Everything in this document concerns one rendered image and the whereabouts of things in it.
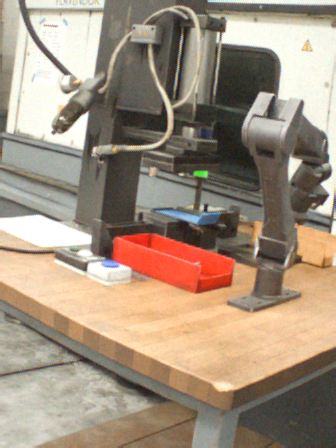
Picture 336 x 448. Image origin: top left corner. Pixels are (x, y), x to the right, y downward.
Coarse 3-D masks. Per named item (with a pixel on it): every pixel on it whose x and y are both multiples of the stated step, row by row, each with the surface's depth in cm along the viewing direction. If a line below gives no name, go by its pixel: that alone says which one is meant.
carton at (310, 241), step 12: (300, 228) 204; (252, 240) 202; (300, 240) 191; (312, 240) 189; (324, 240) 199; (300, 252) 192; (312, 252) 189; (324, 252) 186; (312, 264) 189; (324, 264) 187
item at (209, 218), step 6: (162, 210) 190; (168, 210) 191; (174, 210) 192; (180, 216) 185; (186, 216) 186; (192, 216) 187; (198, 216) 188; (204, 216) 179; (210, 216) 181; (216, 216) 182; (192, 222) 180; (198, 222) 179; (204, 222) 181; (210, 222) 183
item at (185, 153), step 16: (128, 128) 194; (144, 128) 200; (192, 128) 183; (176, 144) 183; (192, 144) 180; (208, 144) 182; (144, 160) 182; (160, 160) 178; (176, 160) 176; (192, 160) 180; (208, 160) 185
